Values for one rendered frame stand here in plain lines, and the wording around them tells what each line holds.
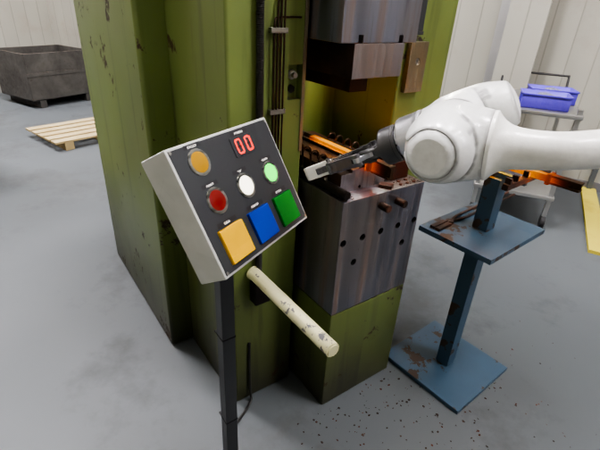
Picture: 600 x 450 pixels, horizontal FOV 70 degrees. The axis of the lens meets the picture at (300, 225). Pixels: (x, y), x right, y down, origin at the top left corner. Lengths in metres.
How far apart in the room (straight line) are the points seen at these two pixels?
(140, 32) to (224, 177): 0.78
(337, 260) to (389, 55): 0.65
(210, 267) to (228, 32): 0.62
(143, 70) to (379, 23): 0.78
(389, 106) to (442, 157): 1.07
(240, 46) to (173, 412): 1.38
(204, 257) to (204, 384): 1.15
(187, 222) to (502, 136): 0.58
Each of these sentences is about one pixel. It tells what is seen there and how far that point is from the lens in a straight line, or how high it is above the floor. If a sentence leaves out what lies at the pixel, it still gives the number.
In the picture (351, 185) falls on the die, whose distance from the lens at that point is 1.41.
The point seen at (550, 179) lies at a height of 0.98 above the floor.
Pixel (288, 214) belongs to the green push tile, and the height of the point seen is 1.00.
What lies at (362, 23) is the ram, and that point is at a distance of 1.29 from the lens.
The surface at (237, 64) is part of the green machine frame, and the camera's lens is 1.23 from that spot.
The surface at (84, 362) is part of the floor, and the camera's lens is 2.19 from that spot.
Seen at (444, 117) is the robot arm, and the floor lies 1.33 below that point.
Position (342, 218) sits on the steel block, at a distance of 1.35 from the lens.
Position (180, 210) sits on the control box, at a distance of 0.88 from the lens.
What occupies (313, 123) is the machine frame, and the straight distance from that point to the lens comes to 1.86.
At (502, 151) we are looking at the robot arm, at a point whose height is 1.29.
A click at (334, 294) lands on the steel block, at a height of 0.57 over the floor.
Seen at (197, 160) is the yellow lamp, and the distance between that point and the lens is 0.89.
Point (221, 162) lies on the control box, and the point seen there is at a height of 1.15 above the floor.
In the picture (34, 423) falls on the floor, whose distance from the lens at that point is 2.04.
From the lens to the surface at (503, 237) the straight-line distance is 1.75.
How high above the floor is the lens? 1.47
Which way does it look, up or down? 28 degrees down
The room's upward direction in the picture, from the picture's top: 3 degrees clockwise
